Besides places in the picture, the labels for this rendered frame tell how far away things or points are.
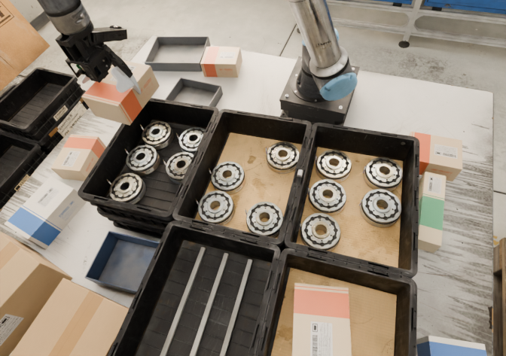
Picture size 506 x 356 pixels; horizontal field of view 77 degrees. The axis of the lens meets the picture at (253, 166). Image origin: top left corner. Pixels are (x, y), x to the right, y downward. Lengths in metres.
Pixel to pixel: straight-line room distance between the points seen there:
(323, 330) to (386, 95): 0.98
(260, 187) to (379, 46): 2.10
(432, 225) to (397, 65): 1.82
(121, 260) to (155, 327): 0.31
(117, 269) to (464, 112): 1.35
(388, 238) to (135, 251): 0.77
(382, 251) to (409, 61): 2.05
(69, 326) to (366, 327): 0.71
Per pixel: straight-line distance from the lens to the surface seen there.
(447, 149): 1.23
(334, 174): 0.97
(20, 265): 1.12
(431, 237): 1.06
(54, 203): 1.26
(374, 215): 0.93
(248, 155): 1.05
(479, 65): 2.92
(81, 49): 0.86
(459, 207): 1.21
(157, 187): 1.06
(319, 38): 0.91
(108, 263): 1.16
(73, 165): 1.34
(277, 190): 0.97
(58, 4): 0.81
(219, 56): 1.52
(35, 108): 2.19
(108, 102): 0.92
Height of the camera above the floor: 1.67
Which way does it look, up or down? 56 degrees down
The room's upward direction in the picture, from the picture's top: 10 degrees counter-clockwise
